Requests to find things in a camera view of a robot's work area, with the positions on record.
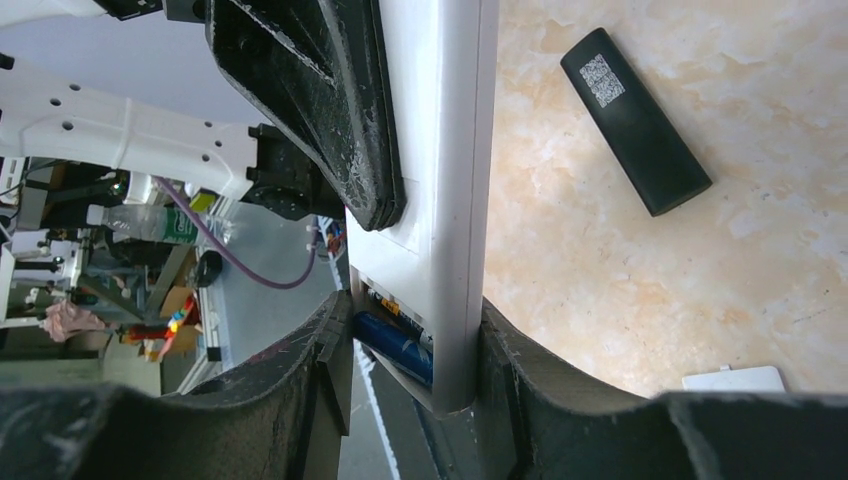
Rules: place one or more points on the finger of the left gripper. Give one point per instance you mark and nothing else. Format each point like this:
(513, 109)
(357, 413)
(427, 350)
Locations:
(318, 72)

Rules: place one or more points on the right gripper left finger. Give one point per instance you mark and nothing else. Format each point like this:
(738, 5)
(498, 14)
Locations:
(281, 414)

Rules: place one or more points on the white remote control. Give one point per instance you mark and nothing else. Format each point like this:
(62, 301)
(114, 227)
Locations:
(441, 58)

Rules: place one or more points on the black remote control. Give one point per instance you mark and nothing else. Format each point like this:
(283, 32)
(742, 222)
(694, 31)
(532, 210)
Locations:
(654, 157)

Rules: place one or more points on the dark battery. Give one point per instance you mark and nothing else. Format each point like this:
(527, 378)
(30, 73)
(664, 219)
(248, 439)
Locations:
(401, 319)

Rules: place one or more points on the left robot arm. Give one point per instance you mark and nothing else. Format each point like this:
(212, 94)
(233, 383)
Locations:
(44, 115)

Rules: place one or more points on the blue battery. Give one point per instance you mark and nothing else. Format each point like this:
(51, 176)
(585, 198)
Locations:
(402, 351)

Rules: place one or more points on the clear plastic bottle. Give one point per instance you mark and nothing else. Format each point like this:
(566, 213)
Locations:
(153, 223)

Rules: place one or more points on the white battery cover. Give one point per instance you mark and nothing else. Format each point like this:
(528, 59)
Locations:
(763, 379)

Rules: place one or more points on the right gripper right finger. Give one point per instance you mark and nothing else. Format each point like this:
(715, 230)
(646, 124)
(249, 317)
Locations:
(538, 417)

